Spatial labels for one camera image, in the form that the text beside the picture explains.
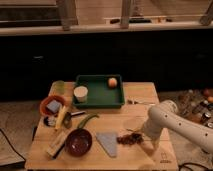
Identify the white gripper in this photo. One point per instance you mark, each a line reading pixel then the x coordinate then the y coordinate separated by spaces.
pixel 155 143

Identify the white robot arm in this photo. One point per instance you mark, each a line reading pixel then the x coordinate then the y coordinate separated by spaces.
pixel 164 115

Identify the purple bowl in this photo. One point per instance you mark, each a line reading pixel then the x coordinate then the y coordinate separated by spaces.
pixel 78 142

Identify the orange bowl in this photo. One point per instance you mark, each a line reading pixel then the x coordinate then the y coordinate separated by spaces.
pixel 44 111

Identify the grey folded cloth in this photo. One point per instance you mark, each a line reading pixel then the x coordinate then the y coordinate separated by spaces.
pixel 108 140

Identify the green plastic tray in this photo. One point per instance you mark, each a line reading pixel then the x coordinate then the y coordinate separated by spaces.
pixel 100 95

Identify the orange fruit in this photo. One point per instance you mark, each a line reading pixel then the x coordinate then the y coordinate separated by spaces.
pixel 112 82

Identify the green cucumber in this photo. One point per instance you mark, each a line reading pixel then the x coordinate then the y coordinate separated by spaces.
pixel 85 120

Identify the white cup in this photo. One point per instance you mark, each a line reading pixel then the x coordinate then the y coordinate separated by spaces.
pixel 81 93

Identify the metal measuring scoop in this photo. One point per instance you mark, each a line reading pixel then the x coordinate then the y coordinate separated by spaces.
pixel 67 120

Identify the yellow banana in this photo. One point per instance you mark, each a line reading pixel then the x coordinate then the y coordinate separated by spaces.
pixel 62 112

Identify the wooden block brush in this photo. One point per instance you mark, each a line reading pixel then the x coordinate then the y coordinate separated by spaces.
pixel 56 144

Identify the blue sponge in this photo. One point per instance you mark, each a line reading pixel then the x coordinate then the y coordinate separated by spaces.
pixel 53 106

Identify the small black white object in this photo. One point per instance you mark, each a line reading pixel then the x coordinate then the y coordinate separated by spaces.
pixel 49 121

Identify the green translucent cup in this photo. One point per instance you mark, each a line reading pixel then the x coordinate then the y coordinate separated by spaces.
pixel 59 87

